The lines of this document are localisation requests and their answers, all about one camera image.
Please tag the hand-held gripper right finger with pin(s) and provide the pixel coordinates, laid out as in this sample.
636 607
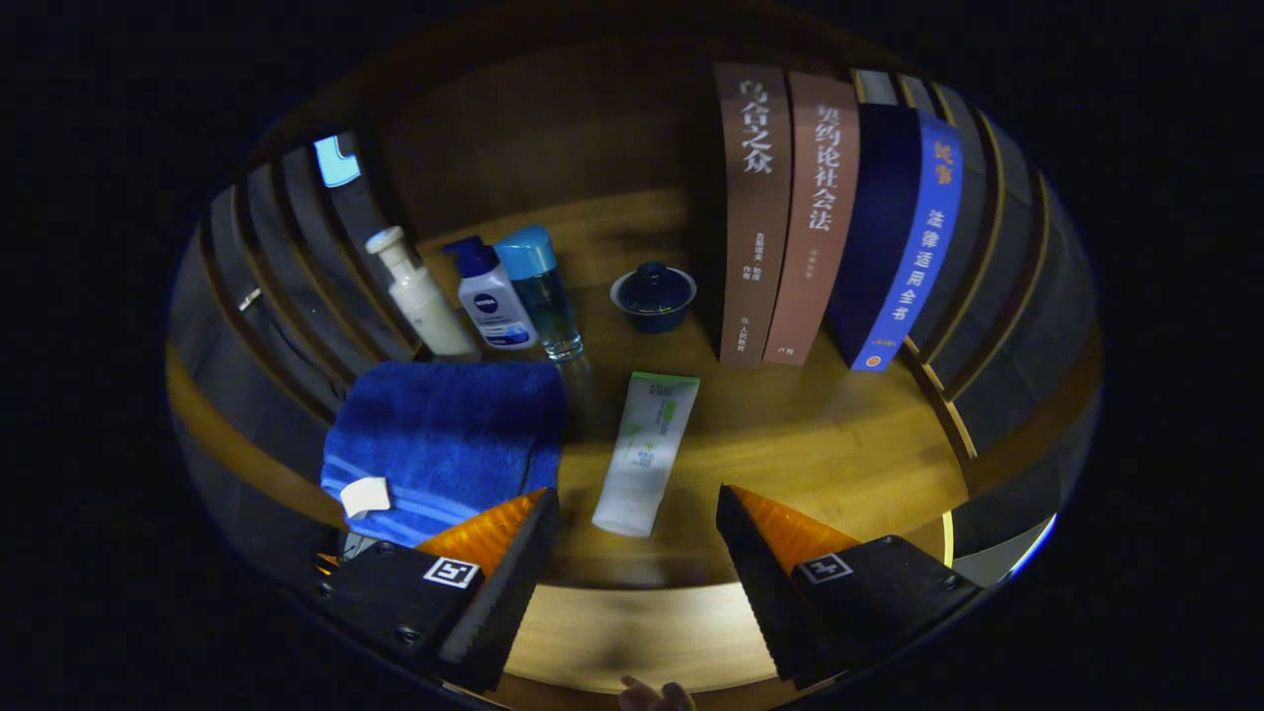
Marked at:
765 602

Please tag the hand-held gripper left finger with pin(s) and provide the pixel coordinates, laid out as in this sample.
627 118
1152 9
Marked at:
509 602

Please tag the wooden drawer with black knob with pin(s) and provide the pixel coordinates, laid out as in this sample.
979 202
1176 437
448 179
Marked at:
632 642

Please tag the white and green tube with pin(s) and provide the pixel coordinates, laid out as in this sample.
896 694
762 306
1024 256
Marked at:
642 464

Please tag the wooden countertop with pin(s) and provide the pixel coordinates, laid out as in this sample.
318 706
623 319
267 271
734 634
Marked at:
839 444

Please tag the wooden cabinet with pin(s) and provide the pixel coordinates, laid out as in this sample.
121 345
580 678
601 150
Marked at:
553 128

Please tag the blue folded towel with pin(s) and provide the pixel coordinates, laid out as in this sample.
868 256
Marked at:
444 434

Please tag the white lotion bottle blue cap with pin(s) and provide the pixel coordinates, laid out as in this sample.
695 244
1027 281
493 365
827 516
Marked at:
494 306

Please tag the clear teal bottle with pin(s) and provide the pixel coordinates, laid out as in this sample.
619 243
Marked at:
548 306

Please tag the white pump bottle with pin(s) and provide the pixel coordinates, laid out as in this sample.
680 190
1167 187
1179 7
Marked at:
425 306

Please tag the blue lidded teacup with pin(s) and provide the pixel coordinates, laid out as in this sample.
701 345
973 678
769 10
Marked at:
652 296

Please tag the dark brown book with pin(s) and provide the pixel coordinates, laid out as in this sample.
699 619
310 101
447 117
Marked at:
755 247

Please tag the light brown book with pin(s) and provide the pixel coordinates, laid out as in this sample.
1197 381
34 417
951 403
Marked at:
815 247

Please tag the blue book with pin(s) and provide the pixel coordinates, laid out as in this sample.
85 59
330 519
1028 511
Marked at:
918 257

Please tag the silver clip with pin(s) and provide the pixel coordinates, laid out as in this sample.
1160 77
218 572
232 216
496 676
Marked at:
249 297

